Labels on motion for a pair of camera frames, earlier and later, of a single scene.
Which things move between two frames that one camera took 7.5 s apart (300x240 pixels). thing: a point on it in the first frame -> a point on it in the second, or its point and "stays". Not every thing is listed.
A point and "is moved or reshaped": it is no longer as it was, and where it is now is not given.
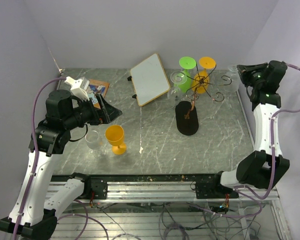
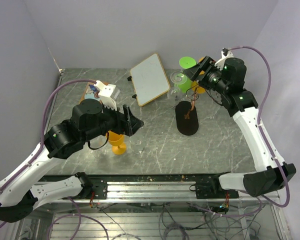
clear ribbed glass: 232,81 is moved or reshaped
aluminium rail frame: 144,192 stays
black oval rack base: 186,126 stays
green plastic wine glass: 185,82 stays
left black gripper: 108,113 -> 122,126
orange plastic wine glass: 115,134 stays
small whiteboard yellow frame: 149,79 stays
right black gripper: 246,71 -> 206,65
